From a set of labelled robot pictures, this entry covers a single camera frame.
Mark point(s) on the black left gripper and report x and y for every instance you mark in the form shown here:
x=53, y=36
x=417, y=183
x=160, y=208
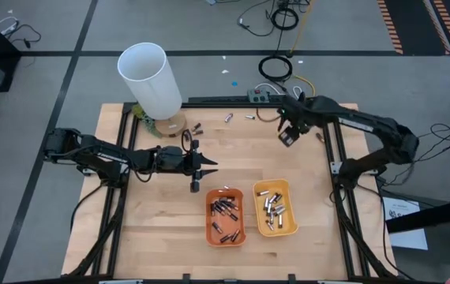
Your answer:
x=173, y=161

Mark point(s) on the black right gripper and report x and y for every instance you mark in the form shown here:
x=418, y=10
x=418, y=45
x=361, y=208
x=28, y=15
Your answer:
x=294, y=114

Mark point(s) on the black copper-top battery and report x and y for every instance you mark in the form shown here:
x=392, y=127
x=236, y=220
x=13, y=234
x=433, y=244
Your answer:
x=217, y=227
x=197, y=133
x=235, y=235
x=220, y=209
x=196, y=127
x=231, y=215
x=212, y=209
x=226, y=238
x=229, y=205
x=320, y=137
x=227, y=198

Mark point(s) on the orange plastic bin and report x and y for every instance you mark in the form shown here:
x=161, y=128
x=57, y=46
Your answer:
x=209, y=221

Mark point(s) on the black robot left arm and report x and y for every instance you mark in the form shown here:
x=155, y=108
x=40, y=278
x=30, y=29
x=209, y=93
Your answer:
x=102, y=155

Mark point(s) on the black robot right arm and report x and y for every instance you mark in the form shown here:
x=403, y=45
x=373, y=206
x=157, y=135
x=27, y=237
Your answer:
x=367, y=126

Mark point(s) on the grey power strip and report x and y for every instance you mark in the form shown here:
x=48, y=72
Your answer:
x=258, y=96

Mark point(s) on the silver red battery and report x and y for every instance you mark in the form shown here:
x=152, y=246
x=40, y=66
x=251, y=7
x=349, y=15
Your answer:
x=229, y=117

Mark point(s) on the small green artificial plant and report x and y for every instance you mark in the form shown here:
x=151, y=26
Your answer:
x=148, y=122

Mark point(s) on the yellow plastic bin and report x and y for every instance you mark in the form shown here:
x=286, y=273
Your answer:
x=290, y=221

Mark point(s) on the white cylinder lamp shade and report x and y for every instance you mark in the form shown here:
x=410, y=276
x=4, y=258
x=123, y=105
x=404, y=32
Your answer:
x=150, y=79

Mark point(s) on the white paper sheet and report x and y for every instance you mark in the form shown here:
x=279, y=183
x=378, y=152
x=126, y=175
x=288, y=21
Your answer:
x=404, y=236

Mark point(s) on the black metal beam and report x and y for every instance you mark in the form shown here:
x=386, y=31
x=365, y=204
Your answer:
x=430, y=215

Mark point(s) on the black aluminium table frame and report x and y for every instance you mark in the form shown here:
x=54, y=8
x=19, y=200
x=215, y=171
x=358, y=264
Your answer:
x=209, y=105

